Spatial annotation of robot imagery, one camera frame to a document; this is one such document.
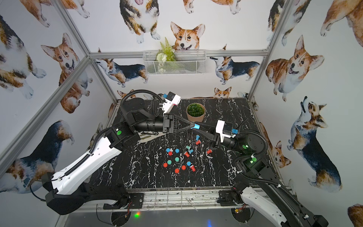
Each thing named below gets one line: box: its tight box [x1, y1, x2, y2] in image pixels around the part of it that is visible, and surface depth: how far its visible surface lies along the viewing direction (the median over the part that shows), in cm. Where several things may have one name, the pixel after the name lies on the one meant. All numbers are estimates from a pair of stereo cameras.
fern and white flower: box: [155, 36, 177, 63], surface depth 83 cm
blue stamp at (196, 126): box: [190, 122, 200, 130], surface depth 50 cm
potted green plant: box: [186, 102, 206, 123], surface depth 102 cm
